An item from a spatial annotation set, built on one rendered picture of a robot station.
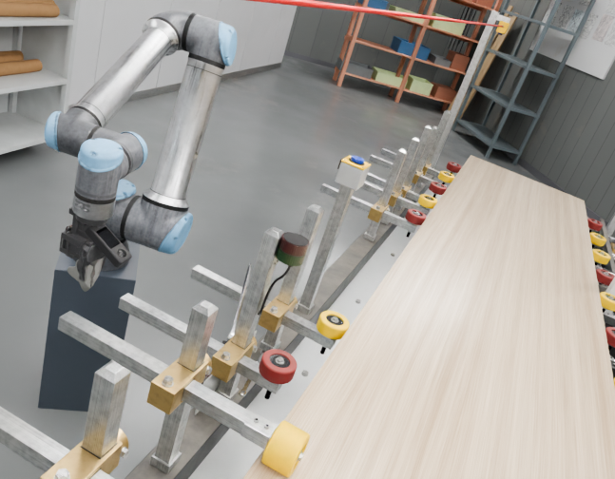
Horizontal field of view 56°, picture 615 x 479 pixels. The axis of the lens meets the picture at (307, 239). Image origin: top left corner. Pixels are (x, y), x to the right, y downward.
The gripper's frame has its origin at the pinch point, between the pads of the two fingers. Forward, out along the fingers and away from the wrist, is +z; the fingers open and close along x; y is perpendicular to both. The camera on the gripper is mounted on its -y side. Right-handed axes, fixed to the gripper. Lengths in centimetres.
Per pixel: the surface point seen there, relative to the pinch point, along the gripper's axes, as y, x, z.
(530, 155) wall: -130, -724, 66
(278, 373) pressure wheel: -53, 5, -8
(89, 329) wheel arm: -20.1, 26.0, -13.3
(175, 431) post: -41.3, 23.9, 1.3
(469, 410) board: -94, -15, -7
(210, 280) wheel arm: -21.0, -22.9, -2.1
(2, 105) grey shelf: 231, -199, 65
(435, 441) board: -88, 1, -7
